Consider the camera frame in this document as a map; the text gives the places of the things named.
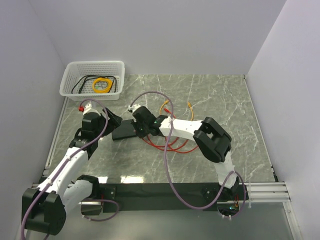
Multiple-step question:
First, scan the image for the red patch cable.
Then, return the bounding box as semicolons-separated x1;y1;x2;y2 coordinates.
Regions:
141;134;181;152
149;107;201;153

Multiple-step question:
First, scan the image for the coiled yellow cable in basket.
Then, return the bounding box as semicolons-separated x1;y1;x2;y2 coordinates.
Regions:
92;77;114;94

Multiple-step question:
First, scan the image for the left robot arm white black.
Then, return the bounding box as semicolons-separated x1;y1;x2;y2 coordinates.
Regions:
20;106;123;240

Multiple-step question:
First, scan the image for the black front mounting bar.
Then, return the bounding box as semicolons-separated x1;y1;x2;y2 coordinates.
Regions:
100;182;221;211

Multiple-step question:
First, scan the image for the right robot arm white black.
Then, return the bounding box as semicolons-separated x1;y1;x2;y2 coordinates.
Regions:
128;104;235;186

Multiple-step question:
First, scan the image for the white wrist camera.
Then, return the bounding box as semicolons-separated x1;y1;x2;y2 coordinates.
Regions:
78;101;99;115
127;104;141;114

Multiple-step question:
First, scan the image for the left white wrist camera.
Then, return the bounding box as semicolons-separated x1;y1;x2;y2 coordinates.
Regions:
78;101;99;115

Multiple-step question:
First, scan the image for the black cable in basket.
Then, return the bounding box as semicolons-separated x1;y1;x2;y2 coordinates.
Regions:
72;75;117;95

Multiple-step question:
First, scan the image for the white perforated plastic basket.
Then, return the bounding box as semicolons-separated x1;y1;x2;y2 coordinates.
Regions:
59;60;125;101

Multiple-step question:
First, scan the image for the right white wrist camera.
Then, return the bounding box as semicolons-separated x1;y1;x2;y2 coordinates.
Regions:
127;104;141;114

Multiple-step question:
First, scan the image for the aluminium rail frame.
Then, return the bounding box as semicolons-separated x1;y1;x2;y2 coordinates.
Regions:
26;99;301;240

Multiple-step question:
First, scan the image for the black network switch box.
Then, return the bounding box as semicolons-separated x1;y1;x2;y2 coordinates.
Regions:
111;119;137;141

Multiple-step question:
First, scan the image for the orange patch cable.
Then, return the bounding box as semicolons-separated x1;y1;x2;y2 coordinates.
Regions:
159;100;195;121

